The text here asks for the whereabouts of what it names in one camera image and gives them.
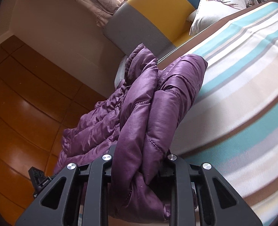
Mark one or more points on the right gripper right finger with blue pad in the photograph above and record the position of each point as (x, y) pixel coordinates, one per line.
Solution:
(201, 194)

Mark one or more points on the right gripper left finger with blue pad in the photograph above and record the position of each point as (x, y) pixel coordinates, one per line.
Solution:
(75, 196)

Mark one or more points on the grey yellow blue sofa chair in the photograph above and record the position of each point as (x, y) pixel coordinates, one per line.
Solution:
(161, 25)

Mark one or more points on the white deer print pillow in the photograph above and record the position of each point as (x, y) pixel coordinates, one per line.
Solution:
(209, 12)

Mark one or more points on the wooden wardrobe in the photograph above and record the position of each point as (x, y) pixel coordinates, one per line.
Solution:
(38, 100)

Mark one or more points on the purple quilted down jacket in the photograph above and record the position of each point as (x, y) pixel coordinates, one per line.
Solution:
(140, 119)

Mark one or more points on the striped bed sheet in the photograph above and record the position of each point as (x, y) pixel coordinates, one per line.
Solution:
(233, 123)

